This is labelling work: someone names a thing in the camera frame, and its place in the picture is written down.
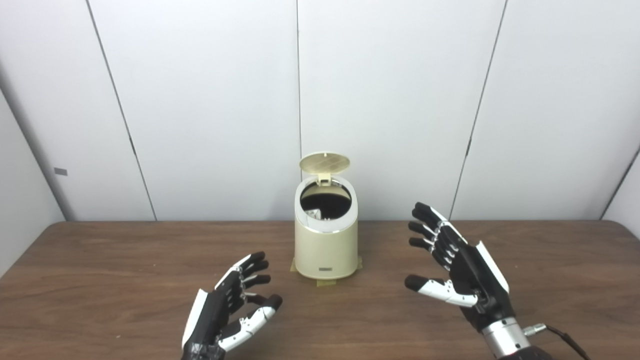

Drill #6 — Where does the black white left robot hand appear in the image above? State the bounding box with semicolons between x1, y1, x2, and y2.
181;251;283;360

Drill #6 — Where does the cream round bin lid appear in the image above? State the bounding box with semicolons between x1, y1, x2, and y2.
299;152;351;187

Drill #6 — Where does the cream-colored bin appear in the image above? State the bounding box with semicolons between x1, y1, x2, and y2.
294;175;359;280

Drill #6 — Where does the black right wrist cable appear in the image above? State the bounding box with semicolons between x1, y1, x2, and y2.
522;323;591;360

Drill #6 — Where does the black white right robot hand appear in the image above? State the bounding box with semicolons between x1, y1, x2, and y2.
404;202;516;333

